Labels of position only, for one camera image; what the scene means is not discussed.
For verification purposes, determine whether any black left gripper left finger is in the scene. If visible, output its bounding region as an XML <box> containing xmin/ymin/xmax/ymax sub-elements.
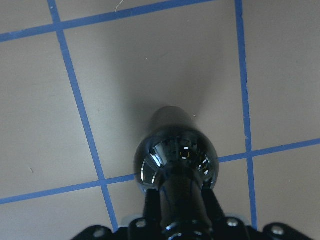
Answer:
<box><xmin>143</xmin><ymin>189</ymin><xmax>160</xmax><ymax>224</ymax></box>

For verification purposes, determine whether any dark glass wine bottle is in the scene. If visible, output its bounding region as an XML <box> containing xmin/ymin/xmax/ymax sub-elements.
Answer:
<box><xmin>134</xmin><ymin>106</ymin><xmax>219</xmax><ymax>240</ymax></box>

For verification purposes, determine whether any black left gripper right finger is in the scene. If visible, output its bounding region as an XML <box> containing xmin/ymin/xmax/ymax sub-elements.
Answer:
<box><xmin>201</xmin><ymin>188</ymin><xmax>225</xmax><ymax>223</ymax></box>

